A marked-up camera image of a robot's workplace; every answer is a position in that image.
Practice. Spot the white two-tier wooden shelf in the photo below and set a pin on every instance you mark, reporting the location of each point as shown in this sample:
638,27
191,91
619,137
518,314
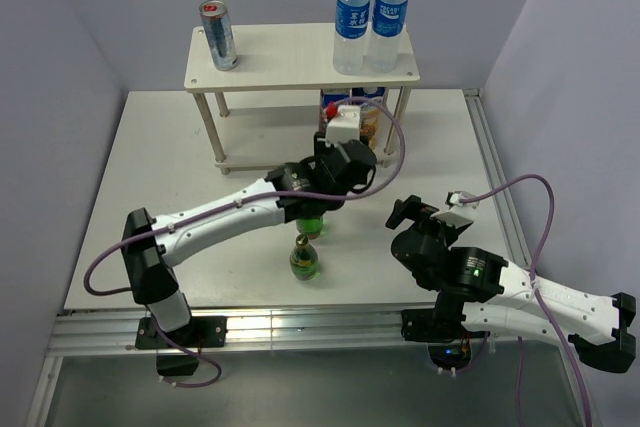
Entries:
265,111

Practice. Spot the purple grape juice carton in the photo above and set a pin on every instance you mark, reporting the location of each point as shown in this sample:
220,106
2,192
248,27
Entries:
327,97

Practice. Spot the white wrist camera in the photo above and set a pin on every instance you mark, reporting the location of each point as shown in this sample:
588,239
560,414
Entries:
462,210
343,124

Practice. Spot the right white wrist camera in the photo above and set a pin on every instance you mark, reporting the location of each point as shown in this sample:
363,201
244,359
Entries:
462,210

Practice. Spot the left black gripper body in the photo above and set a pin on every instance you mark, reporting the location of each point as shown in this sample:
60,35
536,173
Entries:
363,181

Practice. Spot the aluminium side rail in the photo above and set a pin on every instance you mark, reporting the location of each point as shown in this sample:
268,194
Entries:
515,238

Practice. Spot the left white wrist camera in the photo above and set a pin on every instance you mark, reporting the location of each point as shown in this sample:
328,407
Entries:
343,124

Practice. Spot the yellow pineapple juice carton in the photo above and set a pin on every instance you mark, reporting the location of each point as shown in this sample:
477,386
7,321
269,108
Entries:
370,115

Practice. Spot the green glass bottle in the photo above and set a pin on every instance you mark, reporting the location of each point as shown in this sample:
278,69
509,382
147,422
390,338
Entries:
304,260
311,227

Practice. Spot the silver drink can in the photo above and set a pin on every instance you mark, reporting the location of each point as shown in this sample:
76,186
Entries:
217,28

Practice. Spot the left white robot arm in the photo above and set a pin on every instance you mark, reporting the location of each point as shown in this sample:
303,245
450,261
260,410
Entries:
292,191

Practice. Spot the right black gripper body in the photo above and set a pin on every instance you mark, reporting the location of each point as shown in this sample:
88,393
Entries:
441,231

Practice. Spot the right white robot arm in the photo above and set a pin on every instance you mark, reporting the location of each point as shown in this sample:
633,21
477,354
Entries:
481,292

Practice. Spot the blue-label water bottle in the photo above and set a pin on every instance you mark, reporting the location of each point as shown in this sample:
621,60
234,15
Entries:
351,24
388,22

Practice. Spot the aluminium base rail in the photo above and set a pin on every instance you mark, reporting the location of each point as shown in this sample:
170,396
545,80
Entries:
277,367

